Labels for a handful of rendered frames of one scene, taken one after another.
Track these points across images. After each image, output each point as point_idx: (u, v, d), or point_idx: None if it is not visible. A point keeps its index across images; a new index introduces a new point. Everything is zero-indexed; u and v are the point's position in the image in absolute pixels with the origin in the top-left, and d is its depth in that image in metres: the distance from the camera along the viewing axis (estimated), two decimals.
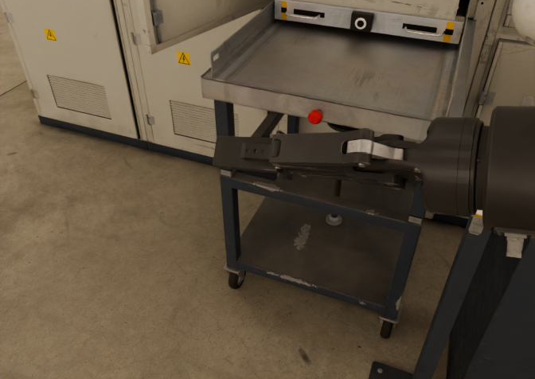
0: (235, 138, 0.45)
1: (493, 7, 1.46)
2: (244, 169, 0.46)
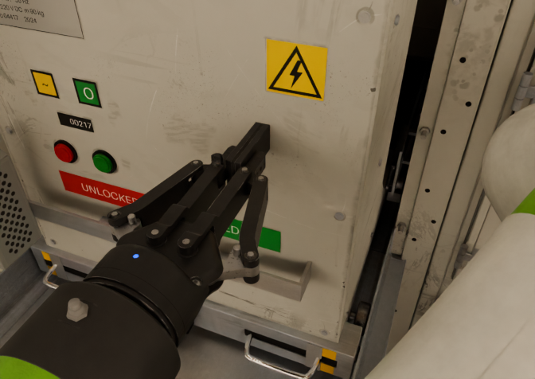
0: (247, 134, 0.45)
1: (432, 248, 0.82)
2: None
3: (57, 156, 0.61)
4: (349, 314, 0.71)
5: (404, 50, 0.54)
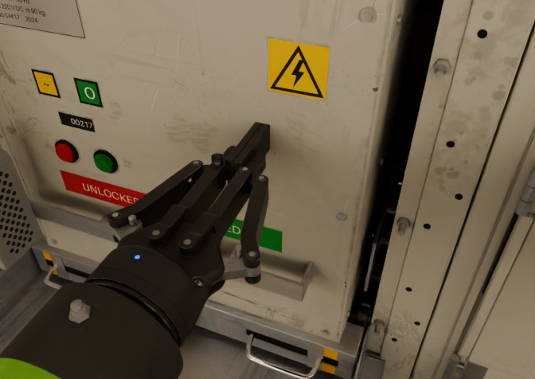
0: (247, 134, 0.45)
1: (416, 350, 0.66)
2: None
3: (58, 156, 0.61)
4: (351, 314, 0.71)
5: (405, 49, 0.54)
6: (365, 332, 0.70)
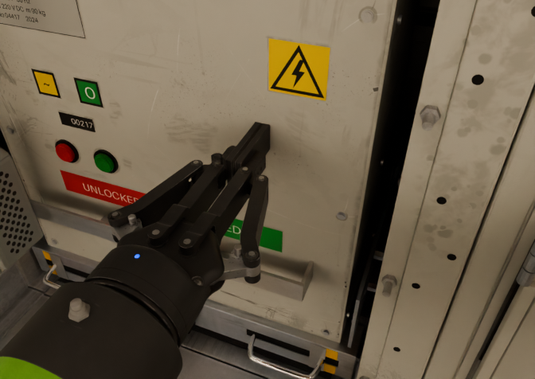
0: (247, 134, 0.45)
1: None
2: None
3: (58, 156, 0.61)
4: (351, 314, 0.71)
5: (406, 49, 0.54)
6: (370, 313, 0.74)
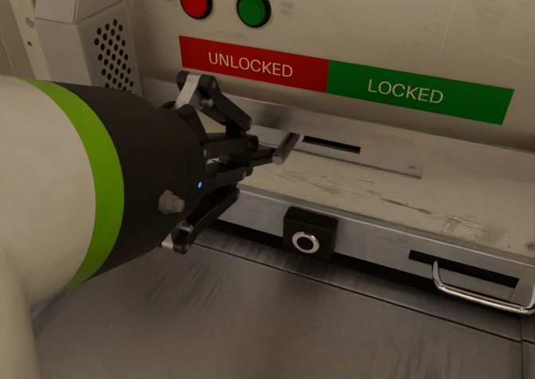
0: (267, 148, 0.46)
1: None
2: None
3: (185, 8, 0.46)
4: None
5: None
6: None
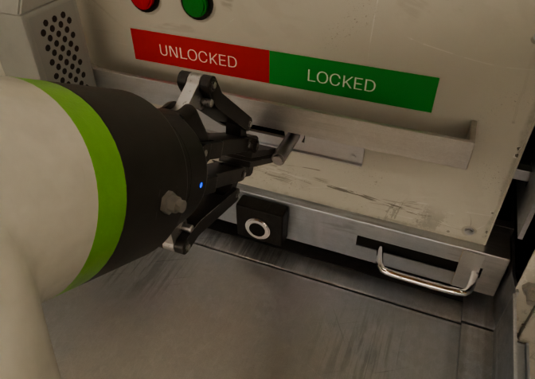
0: (267, 148, 0.46)
1: None
2: None
3: (133, 1, 0.48)
4: None
5: None
6: None
